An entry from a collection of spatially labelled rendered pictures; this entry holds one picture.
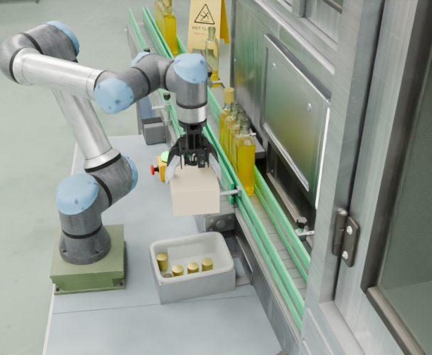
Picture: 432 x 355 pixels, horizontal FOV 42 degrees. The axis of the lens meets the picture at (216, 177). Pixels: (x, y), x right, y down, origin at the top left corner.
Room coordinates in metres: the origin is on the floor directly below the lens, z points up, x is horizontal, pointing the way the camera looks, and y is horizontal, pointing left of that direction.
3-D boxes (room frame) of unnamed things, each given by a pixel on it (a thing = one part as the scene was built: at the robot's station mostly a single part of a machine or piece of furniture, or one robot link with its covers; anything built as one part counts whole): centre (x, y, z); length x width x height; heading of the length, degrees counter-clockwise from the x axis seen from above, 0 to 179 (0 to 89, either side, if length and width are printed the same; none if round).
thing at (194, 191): (1.23, 0.06, 1.09); 0.16 x 0.12 x 0.07; 7
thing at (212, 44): (2.29, 0.02, 1.01); 0.06 x 0.06 x 0.26; 89
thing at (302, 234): (1.19, -0.25, 0.94); 0.07 x 0.04 x 0.13; 105
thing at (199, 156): (1.20, 0.06, 1.24); 0.09 x 0.08 x 0.12; 7
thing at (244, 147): (1.49, -0.09, 0.99); 0.06 x 0.06 x 0.21; 16
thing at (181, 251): (1.23, 0.07, 0.80); 0.22 x 0.17 x 0.09; 105
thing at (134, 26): (2.24, 0.25, 0.93); 1.75 x 0.01 x 0.08; 15
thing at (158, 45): (2.26, 0.18, 0.93); 1.75 x 0.01 x 0.08; 15
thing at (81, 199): (1.28, 0.38, 1.00); 0.13 x 0.12 x 0.14; 146
